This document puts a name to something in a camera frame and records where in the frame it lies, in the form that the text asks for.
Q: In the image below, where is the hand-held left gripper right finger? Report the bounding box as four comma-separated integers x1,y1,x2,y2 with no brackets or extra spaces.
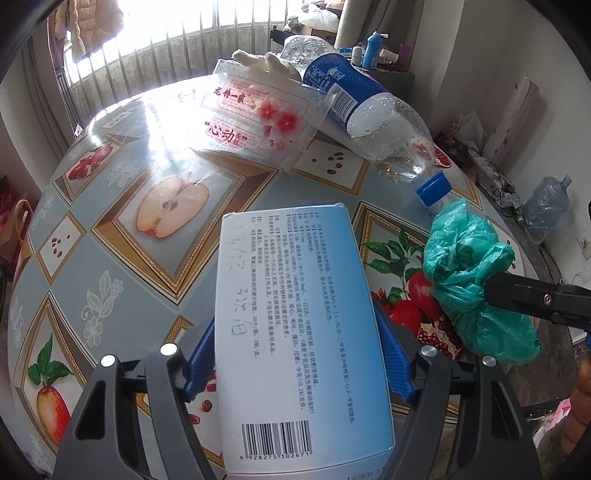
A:
373,302,542,480

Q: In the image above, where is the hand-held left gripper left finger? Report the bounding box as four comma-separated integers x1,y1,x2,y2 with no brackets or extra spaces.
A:
53,316,218,480

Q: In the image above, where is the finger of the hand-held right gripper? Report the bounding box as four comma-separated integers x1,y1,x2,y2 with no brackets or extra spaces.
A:
484,272,591,330

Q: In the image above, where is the teal plastic bag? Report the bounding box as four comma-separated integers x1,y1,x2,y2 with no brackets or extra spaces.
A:
422,199,542,366

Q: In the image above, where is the white blue medicine box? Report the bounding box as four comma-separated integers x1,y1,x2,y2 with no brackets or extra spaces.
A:
215,203,396,480

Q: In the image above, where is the clear bottle blue label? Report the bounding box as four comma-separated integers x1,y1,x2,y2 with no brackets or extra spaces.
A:
279,34,452,208

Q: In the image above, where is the clear flower print packaging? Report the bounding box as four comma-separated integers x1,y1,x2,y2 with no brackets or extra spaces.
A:
198,59,334,176

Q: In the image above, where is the person's right hand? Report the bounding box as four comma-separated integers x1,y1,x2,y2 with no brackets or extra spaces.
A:
568,364,591,455

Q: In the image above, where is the large water jug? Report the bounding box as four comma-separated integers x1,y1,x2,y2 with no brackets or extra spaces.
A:
522,175,571,245

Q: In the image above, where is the pink floral paper roll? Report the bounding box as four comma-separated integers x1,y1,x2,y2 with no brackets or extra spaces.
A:
482,76,541,171

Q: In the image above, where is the white plastic bag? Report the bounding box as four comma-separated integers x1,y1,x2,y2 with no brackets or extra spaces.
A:
445,108,490,153

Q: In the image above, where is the kraft paper bag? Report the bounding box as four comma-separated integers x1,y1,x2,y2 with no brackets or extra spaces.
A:
0,198,34,261

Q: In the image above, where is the grey cabinet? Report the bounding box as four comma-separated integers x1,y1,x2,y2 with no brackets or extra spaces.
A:
369,65,416,93

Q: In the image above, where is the blue spray bottle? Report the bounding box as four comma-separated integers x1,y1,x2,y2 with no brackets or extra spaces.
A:
362,31,384,70

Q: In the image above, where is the metal window railing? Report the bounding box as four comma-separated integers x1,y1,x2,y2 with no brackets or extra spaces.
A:
55,14,282,125

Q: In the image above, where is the beige curtain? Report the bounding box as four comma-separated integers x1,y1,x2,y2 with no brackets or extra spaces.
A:
333,0,423,49

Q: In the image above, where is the beige hanging jacket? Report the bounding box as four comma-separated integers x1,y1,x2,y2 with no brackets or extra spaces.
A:
48,0,121,61

